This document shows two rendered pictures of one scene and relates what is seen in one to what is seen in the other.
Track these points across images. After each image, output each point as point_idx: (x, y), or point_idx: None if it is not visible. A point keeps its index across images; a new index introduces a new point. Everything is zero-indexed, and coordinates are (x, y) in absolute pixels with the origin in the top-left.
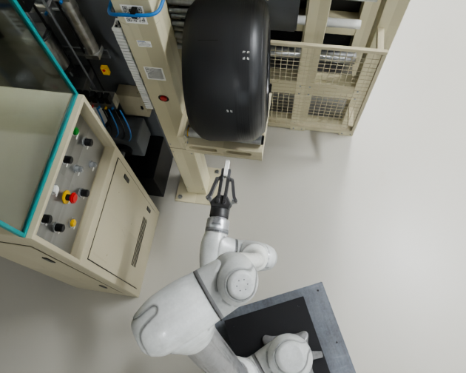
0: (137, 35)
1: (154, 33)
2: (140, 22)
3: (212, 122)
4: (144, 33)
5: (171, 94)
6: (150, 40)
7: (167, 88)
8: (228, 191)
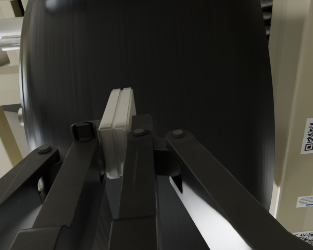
0: None
1: (282, 221)
2: (296, 233)
3: (192, 242)
4: (298, 218)
5: (312, 69)
6: (294, 209)
7: None
8: (43, 213)
